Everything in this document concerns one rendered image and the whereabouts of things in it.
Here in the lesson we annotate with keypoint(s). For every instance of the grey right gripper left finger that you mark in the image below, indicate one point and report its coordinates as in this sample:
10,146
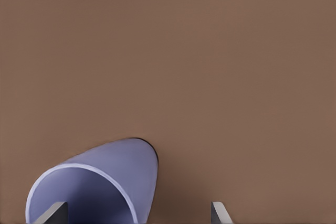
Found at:
56,214

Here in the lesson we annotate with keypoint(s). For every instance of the lavender blue cup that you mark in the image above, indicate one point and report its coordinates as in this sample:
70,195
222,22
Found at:
123,166

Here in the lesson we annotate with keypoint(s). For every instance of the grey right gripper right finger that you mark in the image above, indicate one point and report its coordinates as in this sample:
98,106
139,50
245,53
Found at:
219,213

